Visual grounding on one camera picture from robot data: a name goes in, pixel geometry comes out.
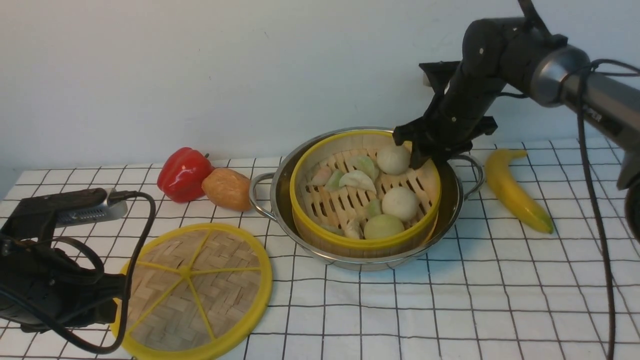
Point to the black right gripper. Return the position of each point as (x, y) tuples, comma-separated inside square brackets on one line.
[(456, 115)]

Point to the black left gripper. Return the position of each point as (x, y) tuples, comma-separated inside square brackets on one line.
[(37, 278)]

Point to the yellow bamboo steamer basket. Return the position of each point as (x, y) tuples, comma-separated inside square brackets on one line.
[(424, 182)]

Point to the yellow woven steamer lid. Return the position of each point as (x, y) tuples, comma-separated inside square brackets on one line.
[(197, 292)]

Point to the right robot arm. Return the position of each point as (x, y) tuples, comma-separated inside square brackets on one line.
[(522, 52)]

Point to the white round bun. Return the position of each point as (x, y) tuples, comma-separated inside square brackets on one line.
[(393, 160), (401, 203)]

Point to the green dumpling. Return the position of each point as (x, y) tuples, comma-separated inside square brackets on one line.
[(332, 229), (373, 208), (334, 182), (364, 164)]

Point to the white folded dumpling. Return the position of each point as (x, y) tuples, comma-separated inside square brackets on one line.
[(358, 179)]

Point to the pale green round bun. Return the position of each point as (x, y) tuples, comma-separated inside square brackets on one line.
[(382, 226)]

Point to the yellow banana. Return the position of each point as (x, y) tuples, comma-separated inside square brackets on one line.
[(511, 195)]

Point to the pink dumpling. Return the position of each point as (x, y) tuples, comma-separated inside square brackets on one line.
[(322, 176)]

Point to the red bell pepper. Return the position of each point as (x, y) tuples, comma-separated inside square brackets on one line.
[(181, 176)]

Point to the brown potato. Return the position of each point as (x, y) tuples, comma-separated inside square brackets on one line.
[(228, 189)]

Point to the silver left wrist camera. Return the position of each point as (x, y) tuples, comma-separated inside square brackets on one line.
[(38, 217)]

